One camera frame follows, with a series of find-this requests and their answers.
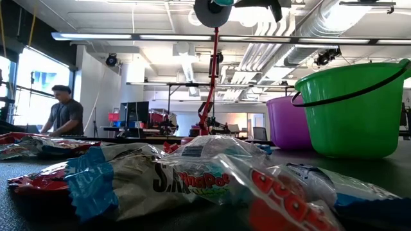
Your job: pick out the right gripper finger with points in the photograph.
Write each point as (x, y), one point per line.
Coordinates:
(253, 3)
(276, 11)

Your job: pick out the small black robot arm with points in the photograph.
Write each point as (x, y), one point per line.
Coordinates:
(220, 125)

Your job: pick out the blue silver candy bar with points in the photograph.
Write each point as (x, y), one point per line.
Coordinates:
(96, 186)
(265, 148)
(359, 192)

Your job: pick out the white ceiling pipes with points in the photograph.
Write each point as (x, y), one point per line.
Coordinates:
(257, 57)

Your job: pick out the black ceiling spotlight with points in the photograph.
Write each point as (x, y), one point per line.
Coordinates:
(326, 57)
(111, 60)

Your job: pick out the purple plastic bucket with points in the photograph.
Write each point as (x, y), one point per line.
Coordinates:
(287, 125)

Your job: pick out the black office chair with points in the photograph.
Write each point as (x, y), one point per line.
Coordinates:
(259, 133)

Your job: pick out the black crossbar light strips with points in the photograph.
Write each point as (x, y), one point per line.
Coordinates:
(135, 37)

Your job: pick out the green plastic bucket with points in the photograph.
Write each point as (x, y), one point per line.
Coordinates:
(353, 122)

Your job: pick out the red black machine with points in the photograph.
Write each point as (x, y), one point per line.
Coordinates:
(160, 120)

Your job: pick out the black computer monitor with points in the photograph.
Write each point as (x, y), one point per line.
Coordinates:
(135, 111)

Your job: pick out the black equipment rack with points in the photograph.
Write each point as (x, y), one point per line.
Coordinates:
(406, 122)

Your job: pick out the blue storage bin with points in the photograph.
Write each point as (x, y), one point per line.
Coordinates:
(128, 124)

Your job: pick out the red storage box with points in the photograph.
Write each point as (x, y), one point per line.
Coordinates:
(113, 117)

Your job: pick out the person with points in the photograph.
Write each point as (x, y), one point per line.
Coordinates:
(65, 115)

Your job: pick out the large bright window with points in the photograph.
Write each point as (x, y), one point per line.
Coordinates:
(41, 73)

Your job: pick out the red snack bags far left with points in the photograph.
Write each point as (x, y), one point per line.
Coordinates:
(14, 152)
(54, 150)

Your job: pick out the black equipment stand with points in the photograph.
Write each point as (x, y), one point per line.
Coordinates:
(4, 115)

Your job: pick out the red camera stand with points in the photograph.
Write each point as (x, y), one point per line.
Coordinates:
(208, 16)

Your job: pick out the black overhead frame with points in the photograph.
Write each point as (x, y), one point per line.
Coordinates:
(180, 84)

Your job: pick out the black table frame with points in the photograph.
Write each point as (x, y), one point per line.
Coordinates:
(144, 140)

